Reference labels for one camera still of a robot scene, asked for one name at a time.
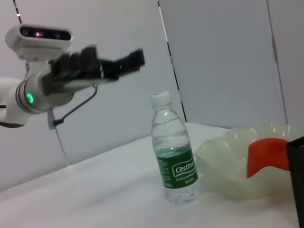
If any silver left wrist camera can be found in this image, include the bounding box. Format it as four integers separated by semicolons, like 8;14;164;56
5;23;74;62

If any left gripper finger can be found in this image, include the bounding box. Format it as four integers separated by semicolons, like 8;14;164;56
99;48;146;82
79;44;99;64

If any left gripper cable with plug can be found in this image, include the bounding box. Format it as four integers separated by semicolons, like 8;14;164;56
47;84;98;130

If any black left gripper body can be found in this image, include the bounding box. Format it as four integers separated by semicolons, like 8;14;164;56
42;49;105;96

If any black mesh pen holder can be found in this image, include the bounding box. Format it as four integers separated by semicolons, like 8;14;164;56
286;136;304;228

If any green glass fruit plate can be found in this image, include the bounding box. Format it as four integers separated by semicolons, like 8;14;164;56
193;122;304;201

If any clear green-label water bottle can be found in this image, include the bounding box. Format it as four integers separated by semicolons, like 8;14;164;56
151;91;200;205

